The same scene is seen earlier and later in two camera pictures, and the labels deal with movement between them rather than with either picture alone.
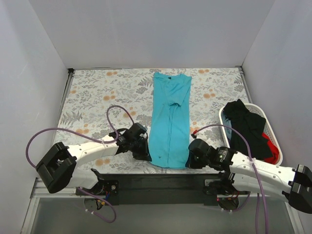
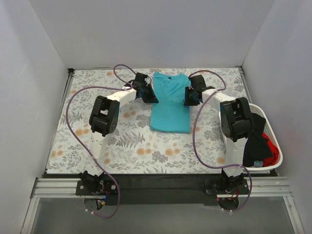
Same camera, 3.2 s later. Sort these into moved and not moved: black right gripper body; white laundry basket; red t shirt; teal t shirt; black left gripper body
Moved: black left gripper body; black right gripper body; teal t shirt
Not moved: white laundry basket; red t shirt
